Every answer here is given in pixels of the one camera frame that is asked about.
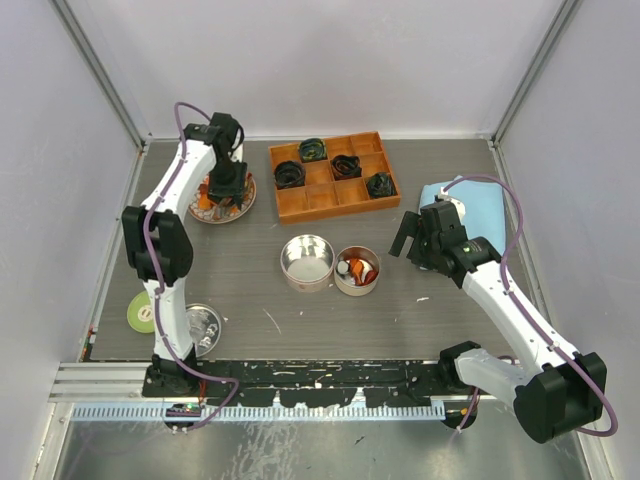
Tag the folded light blue cloth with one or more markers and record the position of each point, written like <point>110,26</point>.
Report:
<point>480,209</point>

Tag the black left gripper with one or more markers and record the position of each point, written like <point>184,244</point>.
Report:
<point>233,190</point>

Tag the white radish slice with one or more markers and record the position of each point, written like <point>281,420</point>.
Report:
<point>343,268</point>

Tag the brown patterned food plate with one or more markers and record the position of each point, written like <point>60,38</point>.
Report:
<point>222,211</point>

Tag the aluminium frame rail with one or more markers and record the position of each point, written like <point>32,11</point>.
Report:
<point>98,382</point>

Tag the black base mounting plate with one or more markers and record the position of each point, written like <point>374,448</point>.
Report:
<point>311,383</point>

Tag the white slotted cable duct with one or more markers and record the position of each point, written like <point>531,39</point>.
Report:
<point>356,412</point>

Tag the red sausage piece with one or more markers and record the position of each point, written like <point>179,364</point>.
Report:
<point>369,276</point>

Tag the short pink lunch tin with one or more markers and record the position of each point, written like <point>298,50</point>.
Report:
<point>350,285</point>

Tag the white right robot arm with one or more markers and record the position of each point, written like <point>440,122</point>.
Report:
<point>554,389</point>

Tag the round metal lid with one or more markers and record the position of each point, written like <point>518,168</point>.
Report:
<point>205,326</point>

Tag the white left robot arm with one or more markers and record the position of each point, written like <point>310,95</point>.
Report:
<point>156,242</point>

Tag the wooden compartment tray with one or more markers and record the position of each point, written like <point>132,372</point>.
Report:
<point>324,195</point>

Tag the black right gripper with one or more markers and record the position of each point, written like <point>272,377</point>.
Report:
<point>413,226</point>

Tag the dark seaweed roll back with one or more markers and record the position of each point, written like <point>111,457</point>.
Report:
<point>312,149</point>

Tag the green object behind lid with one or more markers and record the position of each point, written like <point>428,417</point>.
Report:
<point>139,314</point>

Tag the dark seaweed roll centre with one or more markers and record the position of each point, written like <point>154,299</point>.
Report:
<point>346,167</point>

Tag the dark seaweed roll right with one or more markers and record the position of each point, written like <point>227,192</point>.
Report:
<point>381,185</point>

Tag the tall pink lunch tin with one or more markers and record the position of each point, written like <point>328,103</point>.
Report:
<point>307,262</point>

